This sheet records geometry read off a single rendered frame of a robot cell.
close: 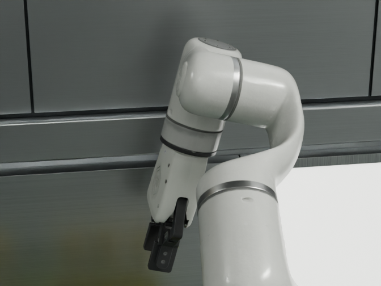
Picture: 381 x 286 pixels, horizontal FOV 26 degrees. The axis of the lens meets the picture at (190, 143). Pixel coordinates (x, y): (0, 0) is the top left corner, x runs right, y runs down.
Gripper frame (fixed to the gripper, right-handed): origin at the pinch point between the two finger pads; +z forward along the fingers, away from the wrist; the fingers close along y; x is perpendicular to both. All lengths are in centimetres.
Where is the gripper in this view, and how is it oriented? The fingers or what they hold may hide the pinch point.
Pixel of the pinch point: (159, 248)
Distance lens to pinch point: 111.4
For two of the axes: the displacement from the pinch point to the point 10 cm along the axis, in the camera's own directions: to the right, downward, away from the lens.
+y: 1.6, 3.4, -9.3
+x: 9.5, 1.9, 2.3
